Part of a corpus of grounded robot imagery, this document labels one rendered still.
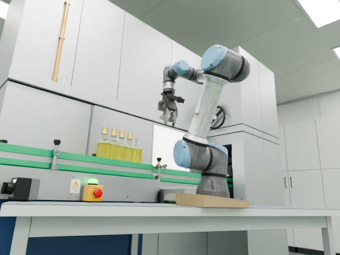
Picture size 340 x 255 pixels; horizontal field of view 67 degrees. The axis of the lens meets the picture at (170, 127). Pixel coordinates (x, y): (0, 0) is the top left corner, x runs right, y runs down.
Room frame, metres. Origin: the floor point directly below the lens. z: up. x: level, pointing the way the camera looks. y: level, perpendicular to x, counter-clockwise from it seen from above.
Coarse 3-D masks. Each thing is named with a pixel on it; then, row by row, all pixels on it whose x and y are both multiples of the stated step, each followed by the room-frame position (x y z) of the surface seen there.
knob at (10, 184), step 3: (3, 183) 0.95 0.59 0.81; (6, 183) 0.96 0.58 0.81; (9, 183) 0.96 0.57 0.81; (12, 183) 0.96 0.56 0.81; (3, 186) 0.95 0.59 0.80; (6, 186) 0.96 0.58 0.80; (9, 186) 0.95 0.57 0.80; (12, 186) 0.96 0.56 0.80; (3, 189) 0.95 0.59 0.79; (6, 189) 0.95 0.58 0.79; (9, 189) 0.95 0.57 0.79; (12, 189) 0.96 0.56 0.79; (3, 192) 0.95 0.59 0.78; (6, 192) 0.95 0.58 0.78; (9, 192) 0.96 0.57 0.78; (12, 192) 0.96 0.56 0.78
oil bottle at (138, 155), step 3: (135, 147) 1.56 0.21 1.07; (138, 147) 1.57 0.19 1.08; (141, 147) 1.59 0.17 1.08; (135, 150) 1.56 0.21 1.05; (138, 150) 1.57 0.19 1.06; (141, 150) 1.59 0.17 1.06; (135, 153) 1.56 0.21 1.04; (138, 153) 1.57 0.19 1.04; (141, 153) 1.59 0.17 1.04; (135, 156) 1.56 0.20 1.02; (138, 156) 1.57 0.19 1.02; (141, 156) 1.59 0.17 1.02; (135, 159) 1.56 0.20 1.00; (138, 159) 1.57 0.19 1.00; (141, 159) 1.59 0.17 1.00; (141, 162) 1.59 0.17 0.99
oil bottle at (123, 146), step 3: (120, 144) 1.48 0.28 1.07; (123, 144) 1.50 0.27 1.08; (120, 147) 1.48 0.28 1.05; (123, 147) 1.49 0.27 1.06; (126, 147) 1.51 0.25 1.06; (120, 150) 1.48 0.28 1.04; (123, 150) 1.50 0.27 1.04; (126, 150) 1.51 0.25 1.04; (120, 153) 1.48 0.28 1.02; (123, 153) 1.50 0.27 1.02; (120, 156) 1.48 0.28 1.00; (123, 156) 1.50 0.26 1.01; (120, 159) 1.49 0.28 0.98; (123, 159) 1.50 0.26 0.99
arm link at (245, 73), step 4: (244, 60) 1.04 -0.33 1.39; (244, 64) 0.97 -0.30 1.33; (248, 64) 0.98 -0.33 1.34; (244, 68) 0.97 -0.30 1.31; (248, 68) 0.99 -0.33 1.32; (196, 72) 1.31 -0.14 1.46; (200, 72) 1.27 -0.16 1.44; (244, 72) 0.99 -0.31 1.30; (248, 72) 1.00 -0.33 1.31; (192, 76) 1.32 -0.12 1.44; (196, 76) 1.31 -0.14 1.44; (200, 76) 1.28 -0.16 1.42; (240, 76) 1.00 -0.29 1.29; (244, 76) 1.01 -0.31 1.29; (192, 80) 1.35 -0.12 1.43; (196, 80) 1.34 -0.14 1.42; (200, 80) 1.31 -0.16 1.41; (232, 80) 1.04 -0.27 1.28; (236, 80) 1.03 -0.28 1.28; (240, 80) 1.03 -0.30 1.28
